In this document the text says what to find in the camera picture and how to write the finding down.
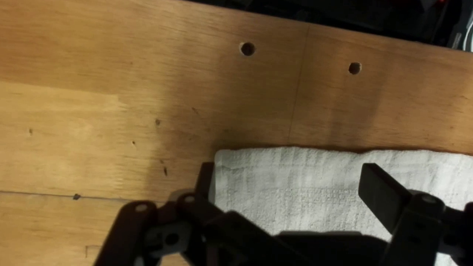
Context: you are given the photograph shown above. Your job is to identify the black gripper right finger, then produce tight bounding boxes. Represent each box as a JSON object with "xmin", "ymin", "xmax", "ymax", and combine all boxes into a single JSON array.
[{"xmin": 358, "ymin": 163, "xmax": 473, "ymax": 266}]

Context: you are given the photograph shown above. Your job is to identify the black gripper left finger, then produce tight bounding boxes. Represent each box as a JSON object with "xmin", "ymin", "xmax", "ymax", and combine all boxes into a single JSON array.
[{"xmin": 93, "ymin": 161, "xmax": 308, "ymax": 266}]

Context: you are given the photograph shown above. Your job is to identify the white cloth towel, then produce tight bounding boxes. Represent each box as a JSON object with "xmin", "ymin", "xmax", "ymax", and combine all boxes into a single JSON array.
[{"xmin": 209, "ymin": 145, "xmax": 473, "ymax": 266}]

